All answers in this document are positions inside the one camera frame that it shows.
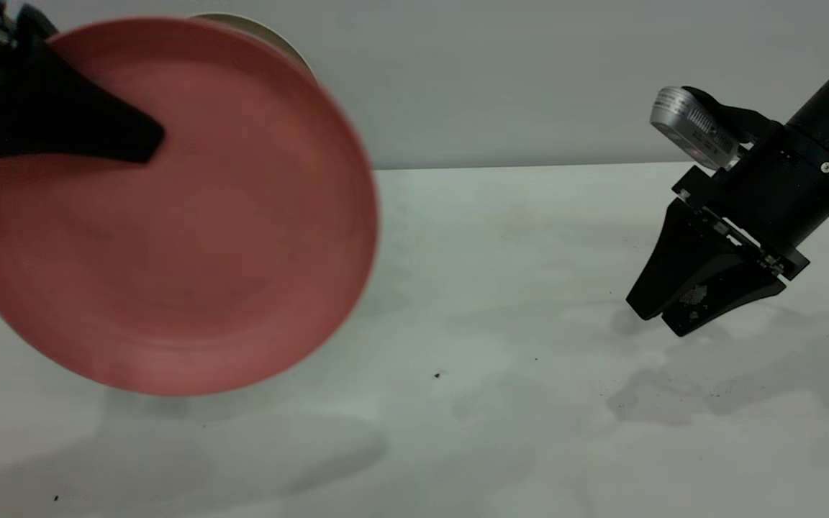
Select beige plate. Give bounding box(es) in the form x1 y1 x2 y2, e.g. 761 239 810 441
191 13 314 76

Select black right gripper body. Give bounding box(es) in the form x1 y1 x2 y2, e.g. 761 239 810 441
670 128 829 282

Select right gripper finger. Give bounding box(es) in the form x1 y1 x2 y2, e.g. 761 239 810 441
626 201 729 322
663 252 787 337

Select pink round plate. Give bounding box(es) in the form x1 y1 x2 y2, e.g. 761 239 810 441
0 16 381 398

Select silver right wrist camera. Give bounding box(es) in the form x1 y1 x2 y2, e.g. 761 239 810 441
649 86 779 171

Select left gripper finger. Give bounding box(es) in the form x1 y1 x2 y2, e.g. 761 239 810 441
0 32 166 165

